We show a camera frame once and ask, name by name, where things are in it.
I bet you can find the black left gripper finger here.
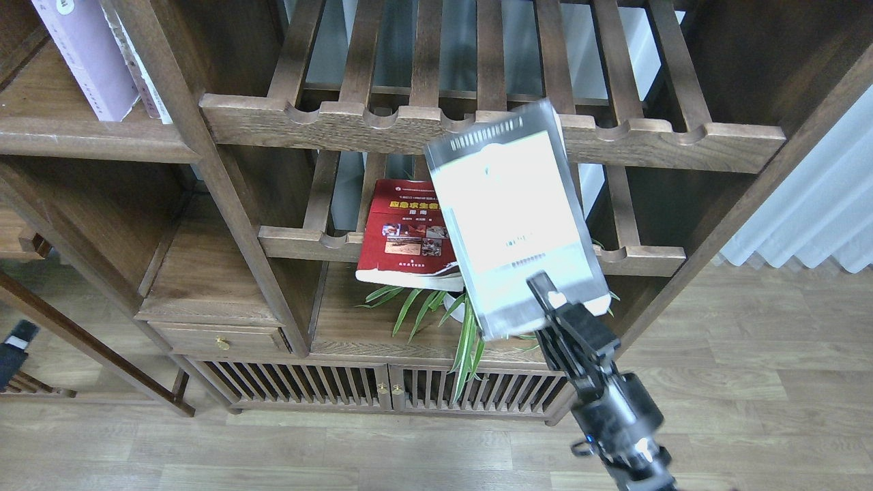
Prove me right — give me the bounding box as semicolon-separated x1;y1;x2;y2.
1;320;40;389

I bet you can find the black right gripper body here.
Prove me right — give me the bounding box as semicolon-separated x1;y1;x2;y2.
537;303;666;471

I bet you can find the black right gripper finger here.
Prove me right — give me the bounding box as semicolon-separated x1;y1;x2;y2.
527;271;576;321

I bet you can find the yellow and black thick book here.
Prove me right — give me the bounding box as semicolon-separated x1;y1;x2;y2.
424;99;611;341

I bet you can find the white and lilac book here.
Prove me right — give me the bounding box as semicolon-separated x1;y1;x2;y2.
32;1;139;122

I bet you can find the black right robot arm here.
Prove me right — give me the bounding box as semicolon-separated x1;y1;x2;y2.
527;271;676;490

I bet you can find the dark wooden side furniture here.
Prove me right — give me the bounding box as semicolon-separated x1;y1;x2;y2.
0;205;196;417

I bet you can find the white plant pot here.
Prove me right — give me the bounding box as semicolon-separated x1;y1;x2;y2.
443;292;467;323

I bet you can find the green spider plant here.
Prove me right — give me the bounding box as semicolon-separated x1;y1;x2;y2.
361;239;621;403

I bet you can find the red paperback book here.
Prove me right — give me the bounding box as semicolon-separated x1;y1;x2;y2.
355;179;464;292

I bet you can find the brass drawer knob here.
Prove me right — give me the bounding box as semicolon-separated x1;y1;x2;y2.
216;336;231;351

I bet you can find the dark wooden bookshelf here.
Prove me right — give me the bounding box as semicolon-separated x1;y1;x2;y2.
2;1;871;425

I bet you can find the standing book with pink spine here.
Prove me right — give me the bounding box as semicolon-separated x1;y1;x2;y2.
100;1;173;125

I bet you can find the white curtain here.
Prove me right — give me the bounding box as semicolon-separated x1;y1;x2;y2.
720;89;872;273

